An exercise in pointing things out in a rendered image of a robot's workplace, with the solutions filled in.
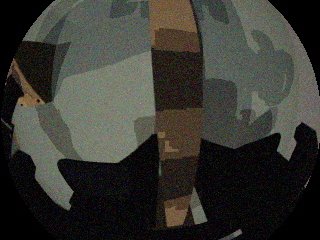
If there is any brown wooden post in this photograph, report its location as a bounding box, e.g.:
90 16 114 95
155 176 195 231

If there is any long brown wooden rail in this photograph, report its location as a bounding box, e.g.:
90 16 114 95
148 0 204 227

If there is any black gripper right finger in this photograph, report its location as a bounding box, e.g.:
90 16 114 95
195 132 281 220

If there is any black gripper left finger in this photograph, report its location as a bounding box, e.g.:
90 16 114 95
57 133 160 231

